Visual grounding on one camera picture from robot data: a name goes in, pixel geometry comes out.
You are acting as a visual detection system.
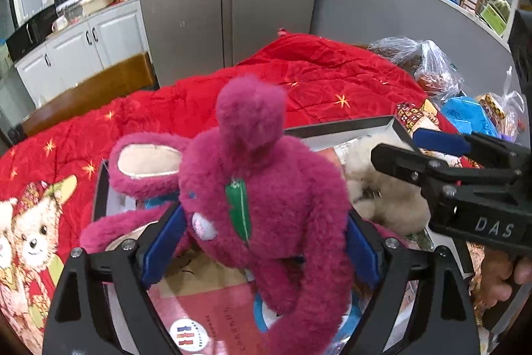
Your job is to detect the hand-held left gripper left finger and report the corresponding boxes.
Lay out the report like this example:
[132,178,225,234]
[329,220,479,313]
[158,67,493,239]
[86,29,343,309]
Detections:
[42,203,189,355]

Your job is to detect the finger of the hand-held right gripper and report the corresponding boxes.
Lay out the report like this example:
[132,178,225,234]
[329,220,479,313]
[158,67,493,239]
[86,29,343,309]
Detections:
[370,143,532,211]
[413,128,532,173]

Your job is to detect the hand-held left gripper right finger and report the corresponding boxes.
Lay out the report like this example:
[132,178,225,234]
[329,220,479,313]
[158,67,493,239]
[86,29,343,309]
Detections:
[345,209,483,355]

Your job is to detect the beige plush bear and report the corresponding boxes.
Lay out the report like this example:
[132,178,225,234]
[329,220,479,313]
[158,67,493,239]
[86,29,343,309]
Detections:
[343,132,433,236]

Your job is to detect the black-rimmed storage box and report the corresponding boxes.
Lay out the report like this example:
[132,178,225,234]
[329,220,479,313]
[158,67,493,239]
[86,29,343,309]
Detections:
[91,116,472,355]

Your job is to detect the pink plush rabbit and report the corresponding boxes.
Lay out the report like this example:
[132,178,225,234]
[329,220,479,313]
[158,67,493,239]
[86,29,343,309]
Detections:
[79,74,355,355]

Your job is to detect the person's right hand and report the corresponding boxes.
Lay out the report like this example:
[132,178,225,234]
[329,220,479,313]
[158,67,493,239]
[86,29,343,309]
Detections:
[471,245,532,328]

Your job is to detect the blue plastic bag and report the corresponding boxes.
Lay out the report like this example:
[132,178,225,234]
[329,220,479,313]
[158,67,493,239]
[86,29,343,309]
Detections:
[440,96,500,138]

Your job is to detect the clear bag with patterned box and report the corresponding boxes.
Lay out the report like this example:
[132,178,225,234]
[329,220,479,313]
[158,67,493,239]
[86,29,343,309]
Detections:
[477,66,527,140]

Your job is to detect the red printed booklet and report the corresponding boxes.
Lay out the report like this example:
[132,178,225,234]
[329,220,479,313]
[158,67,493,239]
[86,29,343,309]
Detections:
[147,283,267,355]

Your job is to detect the clear plastic bag brown contents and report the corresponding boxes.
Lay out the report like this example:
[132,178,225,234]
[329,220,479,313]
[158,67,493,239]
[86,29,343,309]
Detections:
[368,37,465,98]

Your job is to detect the green box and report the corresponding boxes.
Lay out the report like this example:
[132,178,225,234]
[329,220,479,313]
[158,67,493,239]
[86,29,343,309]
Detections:
[479,1,510,36]

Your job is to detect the red bear-print blanket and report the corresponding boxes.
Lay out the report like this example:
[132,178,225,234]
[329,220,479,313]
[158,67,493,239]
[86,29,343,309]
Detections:
[0,33,462,341]

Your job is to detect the white kitchen cabinet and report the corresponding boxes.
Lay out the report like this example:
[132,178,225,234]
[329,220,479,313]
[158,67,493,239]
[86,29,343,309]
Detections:
[14,0,151,107]

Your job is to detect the silver refrigerator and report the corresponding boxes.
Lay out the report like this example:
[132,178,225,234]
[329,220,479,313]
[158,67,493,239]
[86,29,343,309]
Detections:
[133,0,329,90]

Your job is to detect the black microwave oven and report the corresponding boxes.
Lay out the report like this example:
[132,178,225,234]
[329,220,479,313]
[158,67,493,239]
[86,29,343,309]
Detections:
[6,5,58,61]

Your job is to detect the cream basin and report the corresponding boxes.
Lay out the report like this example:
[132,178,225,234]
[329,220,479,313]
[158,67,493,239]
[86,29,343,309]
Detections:
[80,0,116,15]

